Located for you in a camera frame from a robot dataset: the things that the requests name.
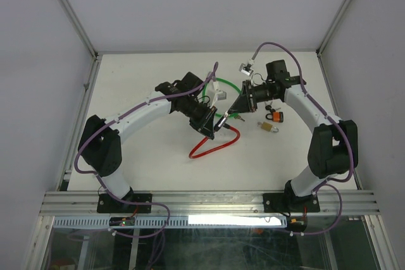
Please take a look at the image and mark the purple cable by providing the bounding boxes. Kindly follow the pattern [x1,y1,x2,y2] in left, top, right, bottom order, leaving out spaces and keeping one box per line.
[73,61,220,203]
[248,42,354,236]

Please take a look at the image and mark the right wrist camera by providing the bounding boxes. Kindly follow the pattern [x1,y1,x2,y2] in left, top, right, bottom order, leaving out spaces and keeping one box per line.
[239,61,254,77]

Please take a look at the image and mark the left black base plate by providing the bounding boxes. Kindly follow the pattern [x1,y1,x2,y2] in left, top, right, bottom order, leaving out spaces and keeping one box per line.
[96,193,153,214]

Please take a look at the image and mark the green cable lock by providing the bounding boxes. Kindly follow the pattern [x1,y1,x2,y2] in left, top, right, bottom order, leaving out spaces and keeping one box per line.
[201,77,241,118]

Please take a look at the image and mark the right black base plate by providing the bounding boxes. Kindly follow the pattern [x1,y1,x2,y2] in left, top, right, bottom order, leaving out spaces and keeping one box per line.
[263,192,320,214]

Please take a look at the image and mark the red cable lock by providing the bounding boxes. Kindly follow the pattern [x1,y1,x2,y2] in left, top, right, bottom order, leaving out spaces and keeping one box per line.
[188,123,241,159]

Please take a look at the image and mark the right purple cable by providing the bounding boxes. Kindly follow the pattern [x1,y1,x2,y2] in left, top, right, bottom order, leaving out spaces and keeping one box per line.
[248,42,354,236]

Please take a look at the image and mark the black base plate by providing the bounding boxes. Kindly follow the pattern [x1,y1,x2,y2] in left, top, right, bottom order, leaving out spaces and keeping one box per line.
[263,192,320,214]
[96,193,153,214]

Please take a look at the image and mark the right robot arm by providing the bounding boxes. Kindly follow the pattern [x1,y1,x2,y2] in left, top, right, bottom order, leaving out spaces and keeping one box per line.
[225,60,358,212]

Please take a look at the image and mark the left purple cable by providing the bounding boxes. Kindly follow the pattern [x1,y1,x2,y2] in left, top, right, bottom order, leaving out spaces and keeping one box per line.
[73,61,220,203]

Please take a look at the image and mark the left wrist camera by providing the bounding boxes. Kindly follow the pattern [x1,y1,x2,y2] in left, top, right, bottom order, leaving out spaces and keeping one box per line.
[207,81,227,103]

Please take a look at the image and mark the orange black padlock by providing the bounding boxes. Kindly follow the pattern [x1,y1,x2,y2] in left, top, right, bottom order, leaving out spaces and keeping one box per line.
[265,111,284,123]

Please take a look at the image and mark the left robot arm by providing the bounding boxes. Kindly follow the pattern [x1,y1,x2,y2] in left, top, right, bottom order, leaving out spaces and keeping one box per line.
[77,72,216,212]

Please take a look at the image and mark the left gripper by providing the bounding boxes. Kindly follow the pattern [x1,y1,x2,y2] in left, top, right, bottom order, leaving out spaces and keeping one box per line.
[182,97,218,141]

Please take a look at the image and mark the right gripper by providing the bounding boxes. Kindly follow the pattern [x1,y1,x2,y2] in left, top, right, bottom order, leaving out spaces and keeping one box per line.
[228,80,278,115]

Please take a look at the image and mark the white slotted cable duct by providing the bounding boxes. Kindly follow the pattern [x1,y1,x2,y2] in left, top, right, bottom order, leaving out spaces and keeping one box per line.
[53,214,287,230]

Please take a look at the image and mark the brass padlock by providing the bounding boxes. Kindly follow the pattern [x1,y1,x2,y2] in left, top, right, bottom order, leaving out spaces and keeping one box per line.
[258,121,279,133]

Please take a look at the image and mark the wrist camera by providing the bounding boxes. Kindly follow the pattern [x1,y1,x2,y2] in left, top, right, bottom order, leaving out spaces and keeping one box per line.
[239,61,254,77]
[207,81,227,103]

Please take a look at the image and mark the aluminium front rail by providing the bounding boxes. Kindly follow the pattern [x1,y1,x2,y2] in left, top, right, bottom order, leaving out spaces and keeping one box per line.
[39,188,380,216]

